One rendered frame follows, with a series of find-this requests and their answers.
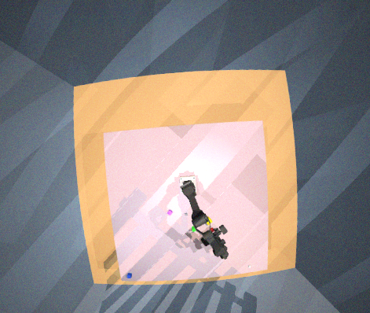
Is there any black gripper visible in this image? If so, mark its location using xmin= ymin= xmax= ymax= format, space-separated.
xmin=201 ymin=224 xmax=228 ymax=246

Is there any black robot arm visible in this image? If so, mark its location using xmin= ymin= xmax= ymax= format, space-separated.
xmin=180 ymin=180 xmax=229 ymax=260

